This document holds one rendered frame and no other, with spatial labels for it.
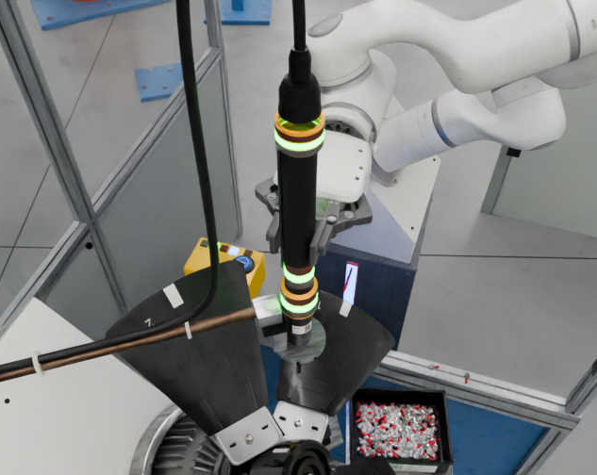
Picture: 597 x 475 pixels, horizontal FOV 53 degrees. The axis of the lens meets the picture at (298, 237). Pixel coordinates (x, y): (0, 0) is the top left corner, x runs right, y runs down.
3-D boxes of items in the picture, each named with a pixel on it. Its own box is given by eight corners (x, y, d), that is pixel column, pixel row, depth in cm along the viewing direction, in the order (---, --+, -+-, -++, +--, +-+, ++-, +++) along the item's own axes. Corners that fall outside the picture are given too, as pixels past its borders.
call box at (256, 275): (189, 295, 143) (182, 268, 135) (206, 263, 149) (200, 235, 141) (252, 312, 139) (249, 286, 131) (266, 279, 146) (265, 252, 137)
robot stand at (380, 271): (322, 336, 247) (331, 170, 176) (394, 355, 241) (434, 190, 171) (301, 402, 228) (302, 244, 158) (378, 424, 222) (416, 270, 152)
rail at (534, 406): (211, 330, 158) (207, 313, 152) (217, 318, 161) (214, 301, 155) (569, 434, 140) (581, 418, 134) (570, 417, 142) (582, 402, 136)
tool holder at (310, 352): (265, 374, 76) (261, 334, 69) (252, 329, 81) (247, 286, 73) (332, 356, 78) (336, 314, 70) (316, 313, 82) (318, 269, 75)
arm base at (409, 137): (363, 96, 146) (428, 64, 134) (407, 145, 156) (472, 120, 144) (347, 154, 136) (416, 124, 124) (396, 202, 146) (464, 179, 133)
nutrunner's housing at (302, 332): (289, 366, 80) (282, 65, 45) (281, 341, 82) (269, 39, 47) (317, 358, 80) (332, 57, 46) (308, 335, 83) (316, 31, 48)
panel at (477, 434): (245, 431, 208) (228, 329, 158) (245, 430, 209) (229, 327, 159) (485, 509, 192) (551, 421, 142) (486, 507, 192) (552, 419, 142)
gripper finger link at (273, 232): (295, 212, 68) (275, 256, 64) (269, 206, 69) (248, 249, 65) (295, 192, 66) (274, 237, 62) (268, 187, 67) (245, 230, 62)
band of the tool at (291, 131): (283, 164, 52) (282, 138, 50) (270, 133, 55) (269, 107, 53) (330, 155, 53) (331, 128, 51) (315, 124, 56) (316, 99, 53)
